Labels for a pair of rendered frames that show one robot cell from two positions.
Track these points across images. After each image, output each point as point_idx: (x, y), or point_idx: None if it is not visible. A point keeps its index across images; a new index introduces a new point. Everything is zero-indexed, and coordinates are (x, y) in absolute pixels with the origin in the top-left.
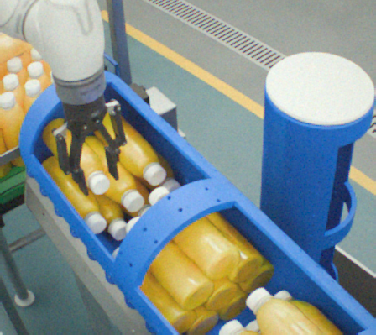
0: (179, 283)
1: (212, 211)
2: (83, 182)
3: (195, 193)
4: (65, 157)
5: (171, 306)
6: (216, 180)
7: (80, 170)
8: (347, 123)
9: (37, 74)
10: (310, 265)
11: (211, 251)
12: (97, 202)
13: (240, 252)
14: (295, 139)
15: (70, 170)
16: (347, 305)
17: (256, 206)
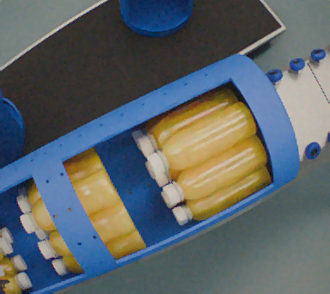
0: (119, 227)
1: (70, 182)
2: (5, 281)
3: (52, 192)
4: (0, 291)
5: (128, 238)
6: (33, 169)
7: (1, 281)
8: None
9: None
10: (146, 109)
11: (104, 193)
12: (5, 273)
13: (94, 168)
14: None
15: (2, 289)
16: (201, 88)
17: (57, 143)
